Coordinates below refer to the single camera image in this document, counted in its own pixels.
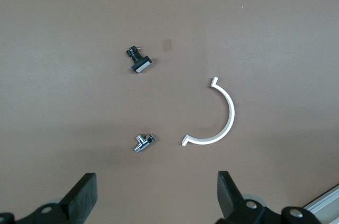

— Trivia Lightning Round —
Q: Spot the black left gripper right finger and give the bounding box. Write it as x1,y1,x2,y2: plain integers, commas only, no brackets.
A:
216,171,323,224

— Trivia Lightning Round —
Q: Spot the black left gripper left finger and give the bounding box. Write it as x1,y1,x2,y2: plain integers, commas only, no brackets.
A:
0,172,98,224

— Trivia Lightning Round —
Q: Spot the small chrome metal fitting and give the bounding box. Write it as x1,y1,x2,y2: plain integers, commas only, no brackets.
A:
133,133,156,154

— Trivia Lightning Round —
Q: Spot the black rectangular push switch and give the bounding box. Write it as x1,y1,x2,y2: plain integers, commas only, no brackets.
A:
123,45,154,74

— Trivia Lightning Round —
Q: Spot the white semicircular plastic bracket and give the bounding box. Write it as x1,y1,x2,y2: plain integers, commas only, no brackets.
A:
181,76,235,147

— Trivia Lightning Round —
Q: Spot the white drawer cabinet housing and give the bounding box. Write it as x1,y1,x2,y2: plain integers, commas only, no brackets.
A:
301,181,339,224

